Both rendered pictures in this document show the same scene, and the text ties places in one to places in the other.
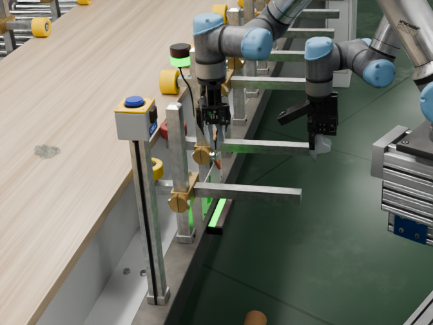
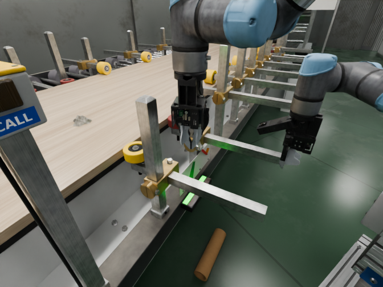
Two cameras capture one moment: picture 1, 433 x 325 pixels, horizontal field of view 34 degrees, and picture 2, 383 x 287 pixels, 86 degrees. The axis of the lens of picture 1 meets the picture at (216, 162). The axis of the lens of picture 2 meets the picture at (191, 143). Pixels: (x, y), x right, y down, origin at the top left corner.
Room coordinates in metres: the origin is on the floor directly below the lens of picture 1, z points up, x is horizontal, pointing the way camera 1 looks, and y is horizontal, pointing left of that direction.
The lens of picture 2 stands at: (1.22, -0.11, 1.27)
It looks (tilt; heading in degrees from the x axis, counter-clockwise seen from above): 33 degrees down; 14
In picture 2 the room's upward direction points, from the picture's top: straight up
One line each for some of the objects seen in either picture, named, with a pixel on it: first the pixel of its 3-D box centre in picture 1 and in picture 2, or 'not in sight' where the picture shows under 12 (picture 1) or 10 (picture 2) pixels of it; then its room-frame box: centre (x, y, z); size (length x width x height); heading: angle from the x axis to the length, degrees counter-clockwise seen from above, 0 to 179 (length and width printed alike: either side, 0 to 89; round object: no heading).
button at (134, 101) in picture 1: (134, 102); not in sight; (1.38, 0.16, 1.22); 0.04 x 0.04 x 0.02
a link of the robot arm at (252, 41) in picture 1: (249, 40); (240, 20); (1.63, -0.10, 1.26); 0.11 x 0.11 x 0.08; 59
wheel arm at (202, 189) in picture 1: (220, 191); (190, 185); (1.65, 0.00, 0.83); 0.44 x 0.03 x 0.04; 75
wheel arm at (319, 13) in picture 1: (278, 13); (269, 63); (2.87, -0.29, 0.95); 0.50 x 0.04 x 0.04; 75
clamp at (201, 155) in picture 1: (205, 146); (196, 138); (1.90, 0.03, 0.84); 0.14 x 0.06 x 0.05; 165
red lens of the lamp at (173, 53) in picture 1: (180, 50); not in sight; (1.89, 0.08, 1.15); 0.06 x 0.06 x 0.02
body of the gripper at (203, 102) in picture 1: (212, 99); (190, 99); (1.66, 0.00, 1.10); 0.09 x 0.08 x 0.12; 5
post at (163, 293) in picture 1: (149, 222); (65, 236); (1.38, 0.16, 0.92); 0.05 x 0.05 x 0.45; 75
